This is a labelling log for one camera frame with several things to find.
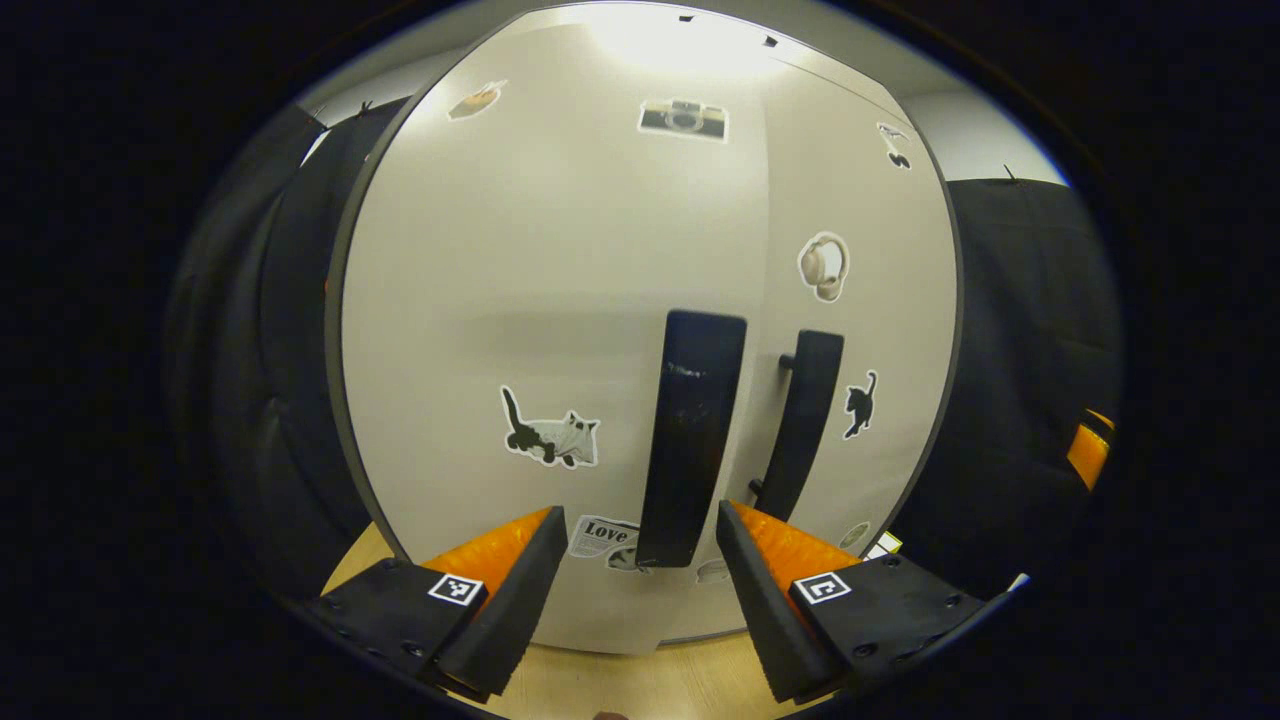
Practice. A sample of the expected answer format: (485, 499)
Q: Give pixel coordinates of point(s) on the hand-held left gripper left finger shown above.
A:
(520, 610)

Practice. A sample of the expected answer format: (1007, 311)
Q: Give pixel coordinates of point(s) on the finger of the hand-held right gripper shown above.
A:
(1088, 450)

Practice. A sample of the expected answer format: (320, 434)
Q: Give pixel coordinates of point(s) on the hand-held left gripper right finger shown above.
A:
(760, 610)

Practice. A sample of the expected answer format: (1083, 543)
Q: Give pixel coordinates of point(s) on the white shoe cabinet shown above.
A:
(340, 330)

